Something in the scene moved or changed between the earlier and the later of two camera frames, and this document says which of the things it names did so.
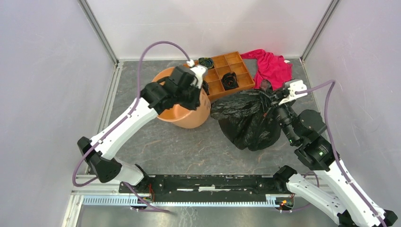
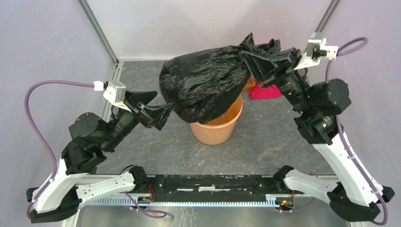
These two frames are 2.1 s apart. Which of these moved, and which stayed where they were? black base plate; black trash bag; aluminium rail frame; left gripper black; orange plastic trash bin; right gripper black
Moved: left gripper black; orange plastic trash bin; right gripper black; black trash bag
Stayed: black base plate; aluminium rail frame
